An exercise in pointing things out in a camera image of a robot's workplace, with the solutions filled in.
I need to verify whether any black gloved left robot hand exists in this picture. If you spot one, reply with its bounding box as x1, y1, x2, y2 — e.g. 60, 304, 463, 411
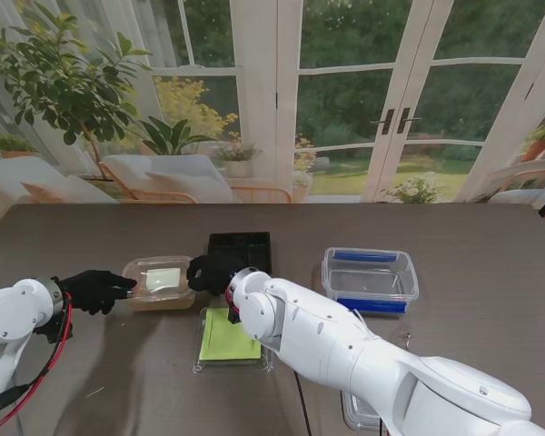
56, 270, 138, 317

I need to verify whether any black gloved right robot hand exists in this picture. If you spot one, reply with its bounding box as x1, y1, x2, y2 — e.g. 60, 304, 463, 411
185, 253, 252, 297

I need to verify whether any clear lid with white label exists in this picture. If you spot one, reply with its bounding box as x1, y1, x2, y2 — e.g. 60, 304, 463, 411
121, 255, 197, 302

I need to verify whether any black plastic tray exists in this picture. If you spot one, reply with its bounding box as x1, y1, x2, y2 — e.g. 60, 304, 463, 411
207, 231, 273, 279

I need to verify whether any brown kraft paper container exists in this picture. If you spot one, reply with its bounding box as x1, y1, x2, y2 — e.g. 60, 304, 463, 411
121, 255, 197, 312

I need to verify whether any clear lid with green sheet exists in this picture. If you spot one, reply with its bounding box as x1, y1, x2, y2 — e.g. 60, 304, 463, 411
193, 306, 276, 374

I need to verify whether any clear container with blue clips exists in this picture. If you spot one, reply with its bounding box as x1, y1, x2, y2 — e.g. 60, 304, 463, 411
321, 246, 421, 317

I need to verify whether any clear lid with blue mark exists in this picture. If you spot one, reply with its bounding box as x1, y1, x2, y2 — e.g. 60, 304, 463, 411
340, 388, 390, 431

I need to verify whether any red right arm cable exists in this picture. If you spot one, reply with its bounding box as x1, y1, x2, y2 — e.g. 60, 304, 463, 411
225, 283, 240, 317

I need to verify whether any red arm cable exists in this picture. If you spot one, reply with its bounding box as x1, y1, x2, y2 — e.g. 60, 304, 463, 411
225, 283, 240, 317
0, 292, 74, 431

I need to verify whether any red left arm cable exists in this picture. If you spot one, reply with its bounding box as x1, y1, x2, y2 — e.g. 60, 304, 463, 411
0, 292, 74, 431

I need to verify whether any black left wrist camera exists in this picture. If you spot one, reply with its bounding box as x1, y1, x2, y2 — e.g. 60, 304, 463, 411
34, 316, 74, 344

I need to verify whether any thin black cable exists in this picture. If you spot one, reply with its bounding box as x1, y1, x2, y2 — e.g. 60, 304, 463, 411
292, 370, 311, 436

